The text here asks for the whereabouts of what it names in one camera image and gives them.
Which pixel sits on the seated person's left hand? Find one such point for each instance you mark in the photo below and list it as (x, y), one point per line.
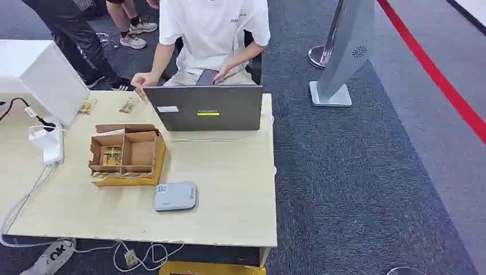
(224, 72)

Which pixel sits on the seated person's right hand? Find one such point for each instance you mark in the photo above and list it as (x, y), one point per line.
(143, 79)

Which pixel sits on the dark grey tablet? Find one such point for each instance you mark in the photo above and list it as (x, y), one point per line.
(207, 77)

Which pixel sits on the black chair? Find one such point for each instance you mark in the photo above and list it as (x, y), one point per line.
(253, 64)

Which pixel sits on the seated person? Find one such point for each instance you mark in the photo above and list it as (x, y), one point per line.
(210, 34)

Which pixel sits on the grey laptop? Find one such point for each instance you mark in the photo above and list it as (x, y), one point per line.
(205, 110)

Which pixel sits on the standing person with pale sneakers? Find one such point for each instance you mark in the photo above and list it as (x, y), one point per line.
(131, 30)

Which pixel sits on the wooden card box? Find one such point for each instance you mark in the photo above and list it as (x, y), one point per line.
(142, 155)

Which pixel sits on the standing person in dark trousers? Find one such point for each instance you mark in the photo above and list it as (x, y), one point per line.
(76, 38)

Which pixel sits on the card stack in box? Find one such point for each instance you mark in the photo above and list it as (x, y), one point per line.
(112, 156)

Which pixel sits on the white monitor housing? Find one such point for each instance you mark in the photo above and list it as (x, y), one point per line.
(45, 76)

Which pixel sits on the card row in box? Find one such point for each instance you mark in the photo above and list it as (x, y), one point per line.
(121, 175)

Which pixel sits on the pale wooden desk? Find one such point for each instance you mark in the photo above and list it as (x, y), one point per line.
(227, 182)

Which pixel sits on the white power adapter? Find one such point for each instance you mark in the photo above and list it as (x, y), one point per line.
(49, 144)

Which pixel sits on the grey flat card reader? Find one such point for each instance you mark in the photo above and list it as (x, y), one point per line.
(175, 196)

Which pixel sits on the yellow box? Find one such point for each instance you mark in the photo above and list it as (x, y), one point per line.
(212, 268)

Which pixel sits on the white power strip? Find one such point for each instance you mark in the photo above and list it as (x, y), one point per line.
(51, 258)

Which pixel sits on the red floor tape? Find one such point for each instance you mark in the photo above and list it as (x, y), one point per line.
(436, 76)

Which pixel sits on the chrome stanchion post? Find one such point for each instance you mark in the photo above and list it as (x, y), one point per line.
(322, 55)

